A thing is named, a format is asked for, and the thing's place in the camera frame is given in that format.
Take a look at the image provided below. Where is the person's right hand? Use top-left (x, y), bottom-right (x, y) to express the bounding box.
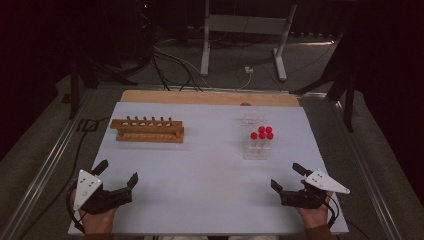
top-left (297, 192), bottom-right (334, 229)

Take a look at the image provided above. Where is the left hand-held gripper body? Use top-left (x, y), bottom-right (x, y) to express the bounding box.
top-left (73, 169), bottom-right (134, 215)

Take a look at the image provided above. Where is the hand-held gripper cable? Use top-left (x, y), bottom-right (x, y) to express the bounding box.
top-left (65, 188), bottom-right (86, 233)
top-left (321, 193), bottom-right (340, 229)

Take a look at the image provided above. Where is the grey metal stand frame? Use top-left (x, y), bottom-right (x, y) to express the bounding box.
top-left (199, 0), bottom-right (298, 82)

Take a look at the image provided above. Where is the white table mat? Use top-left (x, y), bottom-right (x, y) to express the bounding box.
top-left (68, 101), bottom-right (349, 236)

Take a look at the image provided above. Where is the aluminium rail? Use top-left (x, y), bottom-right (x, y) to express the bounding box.
top-left (333, 99), bottom-right (405, 240)
top-left (0, 89), bottom-right (96, 240)

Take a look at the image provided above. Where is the black cable bundle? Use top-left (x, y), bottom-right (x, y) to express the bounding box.
top-left (151, 46), bottom-right (205, 93)

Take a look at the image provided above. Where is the wooden test tube rack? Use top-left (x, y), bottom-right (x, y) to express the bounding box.
top-left (109, 115), bottom-right (185, 144)

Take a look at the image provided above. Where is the right hand-held gripper cable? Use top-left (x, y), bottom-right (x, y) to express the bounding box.
top-left (321, 193), bottom-right (340, 229)

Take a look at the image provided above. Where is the clear plastic tube rack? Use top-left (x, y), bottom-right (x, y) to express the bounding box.
top-left (240, 112), bottom-right (270, 161)

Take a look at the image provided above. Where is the left hand-held gripper cable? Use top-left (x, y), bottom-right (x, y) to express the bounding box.
top-left (65, 188), bottom-right (86, 233)

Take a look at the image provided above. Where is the black floor cable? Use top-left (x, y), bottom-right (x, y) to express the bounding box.
top-left (19, 116), bottom-right (113, 240)

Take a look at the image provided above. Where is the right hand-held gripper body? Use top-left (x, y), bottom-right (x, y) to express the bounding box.
top-left (280, 169), bottom-right (351, 210)

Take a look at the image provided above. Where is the white cable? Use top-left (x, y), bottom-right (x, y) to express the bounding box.
top-left (237, 71), bottom-right (253, 91)

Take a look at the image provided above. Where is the black stand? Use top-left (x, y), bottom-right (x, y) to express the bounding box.
top-left (289, 33), bottom-right (357, 133)
top-left (68, 54), bottom-right (139, 120)

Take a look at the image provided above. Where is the person's left hand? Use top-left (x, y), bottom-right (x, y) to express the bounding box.
top-left (70, 188), bottom-right (118, 234)

